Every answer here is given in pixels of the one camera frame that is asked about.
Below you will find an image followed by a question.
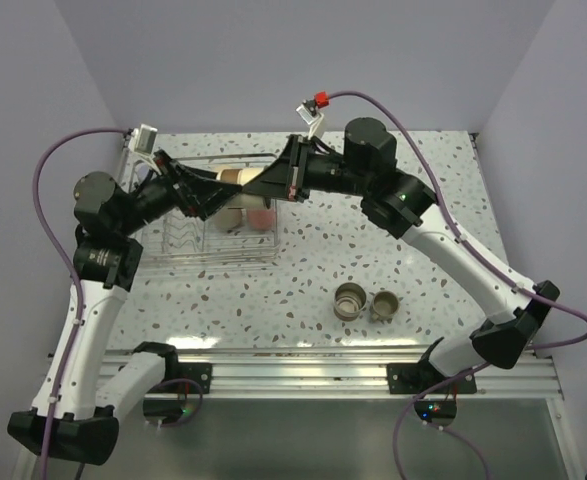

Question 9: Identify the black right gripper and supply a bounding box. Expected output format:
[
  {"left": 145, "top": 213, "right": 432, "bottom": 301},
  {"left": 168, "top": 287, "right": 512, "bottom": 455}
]
[{"left": 242, "top": 135, "right": 370, "bottom": 204}]

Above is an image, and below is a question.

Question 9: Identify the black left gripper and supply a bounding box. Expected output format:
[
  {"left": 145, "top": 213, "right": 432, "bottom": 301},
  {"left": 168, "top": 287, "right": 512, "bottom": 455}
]
[{"left": 117, "top": 150, "right": 243, "bottom": 237}]

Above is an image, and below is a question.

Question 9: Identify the steel cup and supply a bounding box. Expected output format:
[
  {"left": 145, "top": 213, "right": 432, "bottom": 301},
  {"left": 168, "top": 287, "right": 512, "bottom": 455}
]
[
  {"left": 333, "top": 282, "right": 367, "bottom": 321},
  {"left": 216, "top": 166, "right": 264, "bottom": 185}
]

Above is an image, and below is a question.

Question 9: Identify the pink plastic cup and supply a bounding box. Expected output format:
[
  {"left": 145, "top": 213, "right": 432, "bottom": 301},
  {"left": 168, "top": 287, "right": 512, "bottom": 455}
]
[{"left": 246, "top": 207, "right": 276, "bottom": 231}]

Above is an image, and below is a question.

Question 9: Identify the beige plastic cup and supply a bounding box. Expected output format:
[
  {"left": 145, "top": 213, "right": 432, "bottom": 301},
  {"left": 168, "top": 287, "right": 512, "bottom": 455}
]
[{"left": 212, "top": 208, "right": 245, "bottom": 231}]

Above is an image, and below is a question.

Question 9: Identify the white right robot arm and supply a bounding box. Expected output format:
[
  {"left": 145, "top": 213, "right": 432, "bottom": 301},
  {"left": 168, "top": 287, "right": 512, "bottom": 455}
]
[{"left": 242, "top": 118, "right": 560, "bottom": 393}]

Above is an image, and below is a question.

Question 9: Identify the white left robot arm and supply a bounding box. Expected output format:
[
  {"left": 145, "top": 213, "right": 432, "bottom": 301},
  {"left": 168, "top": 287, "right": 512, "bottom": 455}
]
[{"left": 7, "top": 150, "right": 242, "bottom": 468}]

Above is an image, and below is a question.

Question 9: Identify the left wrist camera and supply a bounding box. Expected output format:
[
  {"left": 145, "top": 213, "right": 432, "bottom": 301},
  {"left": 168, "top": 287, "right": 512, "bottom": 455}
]
[{"left": 127, "top": 124, "right": 158, "bottom": 164}]

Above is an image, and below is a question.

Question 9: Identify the steel wire dish rack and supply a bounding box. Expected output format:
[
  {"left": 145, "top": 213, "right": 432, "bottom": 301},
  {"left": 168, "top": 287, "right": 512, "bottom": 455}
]
[{"left": 119, "top": 153, "right": 279, "bottom": 269}]

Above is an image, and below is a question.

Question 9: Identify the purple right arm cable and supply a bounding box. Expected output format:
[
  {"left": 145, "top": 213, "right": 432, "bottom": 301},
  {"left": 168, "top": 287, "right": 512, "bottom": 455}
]
[{"left": 327, "top": 90, "right": 587, "bottom": 480}]

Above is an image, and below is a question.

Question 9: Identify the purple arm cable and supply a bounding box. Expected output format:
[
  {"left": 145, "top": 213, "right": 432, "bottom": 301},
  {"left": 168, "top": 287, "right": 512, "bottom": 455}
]
[
  {"left": 327, "top": 90, "right": 587, "bottom": 480},
  {"left": 32, "top": 127, "right": 139, "bottom": 480}
]

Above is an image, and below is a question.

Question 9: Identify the small olive handled cup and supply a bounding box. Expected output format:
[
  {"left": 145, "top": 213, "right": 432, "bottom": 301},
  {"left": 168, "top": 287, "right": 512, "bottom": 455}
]
[{"left": 369, "top": 291, "right": 400, "bottom": 322}]

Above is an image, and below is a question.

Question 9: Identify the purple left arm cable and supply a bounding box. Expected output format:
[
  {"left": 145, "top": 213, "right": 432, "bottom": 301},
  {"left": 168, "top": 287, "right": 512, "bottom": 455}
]
[{"left": 32, "top": 127, "right": 139, "bottom": 480}]

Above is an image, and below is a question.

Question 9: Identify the aluminium rail table edge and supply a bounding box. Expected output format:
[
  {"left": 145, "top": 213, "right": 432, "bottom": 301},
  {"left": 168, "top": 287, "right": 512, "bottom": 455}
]
[{"left": 97, "top": 344, "right": 559, "bottom": 400}]

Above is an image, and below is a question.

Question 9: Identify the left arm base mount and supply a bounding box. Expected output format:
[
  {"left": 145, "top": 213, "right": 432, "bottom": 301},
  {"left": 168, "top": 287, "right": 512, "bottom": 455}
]
[{"left": 149, "top": 358, "right": 213, "bottom": 395}]

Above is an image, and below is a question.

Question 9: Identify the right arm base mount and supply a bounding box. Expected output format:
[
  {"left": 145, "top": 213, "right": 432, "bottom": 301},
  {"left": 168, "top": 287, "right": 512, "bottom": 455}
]
[{"left": 386, "top": 362, "right": 478, "bottom": 395}]

